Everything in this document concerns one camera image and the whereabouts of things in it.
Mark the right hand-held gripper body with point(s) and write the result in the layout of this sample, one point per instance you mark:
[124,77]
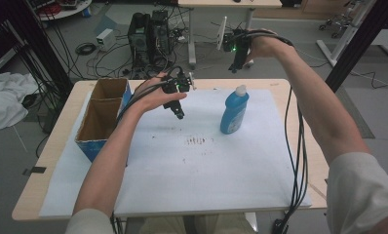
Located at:
[236,40]

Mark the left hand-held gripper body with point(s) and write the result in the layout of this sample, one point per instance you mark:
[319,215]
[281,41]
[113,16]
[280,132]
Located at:
[182,83]

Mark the blue detergent bottle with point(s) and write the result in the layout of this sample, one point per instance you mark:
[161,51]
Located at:
[234,113]

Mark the person's left hand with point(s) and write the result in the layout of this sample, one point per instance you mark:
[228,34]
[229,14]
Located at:
[151,97]

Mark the person's right hand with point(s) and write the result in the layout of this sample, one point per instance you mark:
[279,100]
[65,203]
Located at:
[266,47]

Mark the white desk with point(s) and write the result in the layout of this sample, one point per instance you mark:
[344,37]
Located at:
[214,3]

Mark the black computer tower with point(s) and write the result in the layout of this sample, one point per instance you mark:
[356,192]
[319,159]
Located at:
[161,32]
[138,39]

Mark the white foam mat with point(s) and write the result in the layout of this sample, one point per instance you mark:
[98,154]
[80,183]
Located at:
[198,175]

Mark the blue cardboard box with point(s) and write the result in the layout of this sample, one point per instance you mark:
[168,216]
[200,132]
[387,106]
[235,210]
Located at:
[99,122]

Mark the small white device box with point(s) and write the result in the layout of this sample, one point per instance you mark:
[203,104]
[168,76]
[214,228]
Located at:
[106,39]

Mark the wheeled chair base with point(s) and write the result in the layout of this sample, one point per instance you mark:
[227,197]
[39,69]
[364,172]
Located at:
[333,22]

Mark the white metal stand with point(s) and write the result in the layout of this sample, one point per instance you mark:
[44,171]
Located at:
[344,32]

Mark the round white table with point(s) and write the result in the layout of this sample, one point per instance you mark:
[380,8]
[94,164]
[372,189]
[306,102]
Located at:
[68,11]

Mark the black tape strip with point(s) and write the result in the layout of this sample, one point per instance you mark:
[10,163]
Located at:
[36,169]

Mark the white cloth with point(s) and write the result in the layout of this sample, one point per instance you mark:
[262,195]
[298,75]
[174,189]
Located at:
[7,97]

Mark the black metal frame post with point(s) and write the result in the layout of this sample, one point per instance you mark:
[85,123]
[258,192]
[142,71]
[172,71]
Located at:
[361,45]

